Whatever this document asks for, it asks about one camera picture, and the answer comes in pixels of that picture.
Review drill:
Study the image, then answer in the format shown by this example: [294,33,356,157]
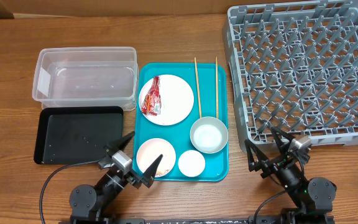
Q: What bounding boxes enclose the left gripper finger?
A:
[142,154,163,188]
[104,131,135,156]

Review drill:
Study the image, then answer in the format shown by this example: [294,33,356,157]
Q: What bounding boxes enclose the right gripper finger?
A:
[244,139,268,172]
[270,126,295,153]

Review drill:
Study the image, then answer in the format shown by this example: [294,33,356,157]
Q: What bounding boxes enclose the white cup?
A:
[178,150,206,177]

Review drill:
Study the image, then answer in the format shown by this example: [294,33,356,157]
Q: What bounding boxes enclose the red snack wrapper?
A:
[141,76,162,116]

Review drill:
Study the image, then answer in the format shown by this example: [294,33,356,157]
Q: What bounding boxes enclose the rice leftovers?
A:
[155,154,173,177]

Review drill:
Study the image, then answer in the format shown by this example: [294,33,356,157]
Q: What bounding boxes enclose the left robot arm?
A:
[70,132,163,223]

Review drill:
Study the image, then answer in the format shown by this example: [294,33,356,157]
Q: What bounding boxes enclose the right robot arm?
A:
[244,126,337,223]

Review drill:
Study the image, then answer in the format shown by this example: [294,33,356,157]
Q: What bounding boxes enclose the grey dishwasher rack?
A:
[223,1,358,150]

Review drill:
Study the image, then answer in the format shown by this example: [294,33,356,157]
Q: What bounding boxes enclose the grey bowl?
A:
[190,116,229,154]

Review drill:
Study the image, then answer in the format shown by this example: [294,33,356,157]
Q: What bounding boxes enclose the black tray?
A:
[34,106,124,165]

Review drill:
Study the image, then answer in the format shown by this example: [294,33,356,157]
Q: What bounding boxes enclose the large pink plate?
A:
[139,75,195,126]

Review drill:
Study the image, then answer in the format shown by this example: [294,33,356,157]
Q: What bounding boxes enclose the teal plastic serving tray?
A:
[132,62,229,182]

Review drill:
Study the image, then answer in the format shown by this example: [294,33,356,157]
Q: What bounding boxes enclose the clear plastic bin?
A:
[32,47,139,111]

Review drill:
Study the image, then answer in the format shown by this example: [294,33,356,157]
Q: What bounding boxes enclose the left wooden chopstick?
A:
[194,57,202,118]

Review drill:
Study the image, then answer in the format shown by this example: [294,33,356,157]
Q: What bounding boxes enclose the wooden chopstick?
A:
[215,57,219,119]
[194,57,202,118]

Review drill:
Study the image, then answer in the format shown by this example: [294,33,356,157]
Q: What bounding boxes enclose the right wooden chopstick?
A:
[215,57,219,119]

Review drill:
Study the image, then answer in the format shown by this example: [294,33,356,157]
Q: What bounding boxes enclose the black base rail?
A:
[59,216,335,224]

